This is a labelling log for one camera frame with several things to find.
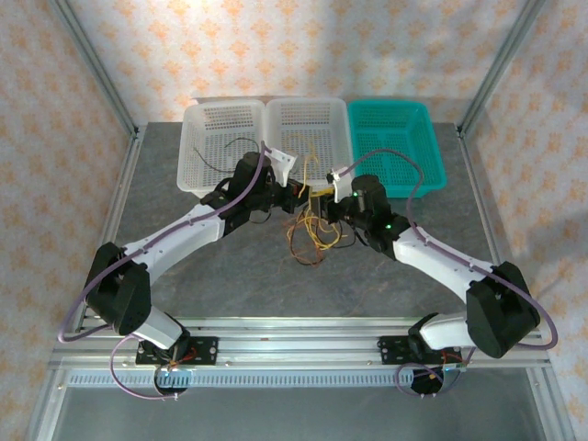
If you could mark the white plastic basket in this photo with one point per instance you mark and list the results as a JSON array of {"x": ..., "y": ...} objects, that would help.
[
  {"x": 216, "y": 128},
  {"x": 321, "y": 128}
]

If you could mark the aluminium frame post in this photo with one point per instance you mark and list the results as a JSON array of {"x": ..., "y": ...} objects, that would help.
[
  {"x": 499, "y": 69},
  {"x": 98, "y": 69}
]

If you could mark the aluminium frame bar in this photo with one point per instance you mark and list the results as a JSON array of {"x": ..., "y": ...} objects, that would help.
[
  {"x": 551, "y": 404},
  {"x": 43, "y": 413}
]

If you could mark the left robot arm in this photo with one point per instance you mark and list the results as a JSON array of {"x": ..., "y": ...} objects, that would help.
[{"x": 184, "y": 229}]

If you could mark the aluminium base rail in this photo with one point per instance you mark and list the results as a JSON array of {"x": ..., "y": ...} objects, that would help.
[{"x": 298, "y": 349}]

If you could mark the teal plastic basket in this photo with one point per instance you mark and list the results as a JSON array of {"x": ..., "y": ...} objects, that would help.
[{"x": 386, "y": 124}]

